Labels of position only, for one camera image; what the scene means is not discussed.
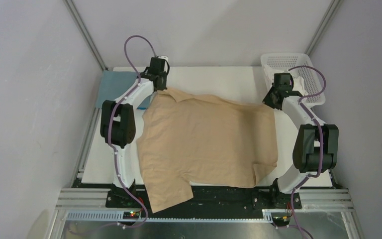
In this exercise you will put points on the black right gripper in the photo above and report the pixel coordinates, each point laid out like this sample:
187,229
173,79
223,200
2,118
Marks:
267,100

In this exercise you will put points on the folded blue t-shirt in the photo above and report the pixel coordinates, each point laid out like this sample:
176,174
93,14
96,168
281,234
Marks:
113,84

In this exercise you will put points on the right controller board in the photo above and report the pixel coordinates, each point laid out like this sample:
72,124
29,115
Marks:
280,222

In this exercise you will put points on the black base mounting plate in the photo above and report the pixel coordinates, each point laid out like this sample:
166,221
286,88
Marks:
209,202

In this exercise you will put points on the aluminium frame rail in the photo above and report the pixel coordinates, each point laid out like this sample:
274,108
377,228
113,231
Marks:
89,204

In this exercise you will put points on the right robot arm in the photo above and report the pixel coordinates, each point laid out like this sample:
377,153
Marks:
316,144

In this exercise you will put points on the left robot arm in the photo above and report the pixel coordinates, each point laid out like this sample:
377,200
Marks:
118,122

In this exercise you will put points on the controller board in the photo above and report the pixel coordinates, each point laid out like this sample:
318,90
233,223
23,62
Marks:
131,215
280,222

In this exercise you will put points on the beige t-shirt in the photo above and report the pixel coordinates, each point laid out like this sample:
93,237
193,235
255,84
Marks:
203,139

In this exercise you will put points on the white crumpled t-shirt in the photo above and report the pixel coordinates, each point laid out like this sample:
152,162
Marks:
298,80

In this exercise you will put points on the white plastic laundry basket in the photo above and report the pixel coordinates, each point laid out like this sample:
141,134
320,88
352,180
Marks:
298,63

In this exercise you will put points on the left controller board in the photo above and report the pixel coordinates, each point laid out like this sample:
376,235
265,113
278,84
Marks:
131,215

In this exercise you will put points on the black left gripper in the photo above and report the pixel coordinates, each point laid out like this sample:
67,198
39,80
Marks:
163,85

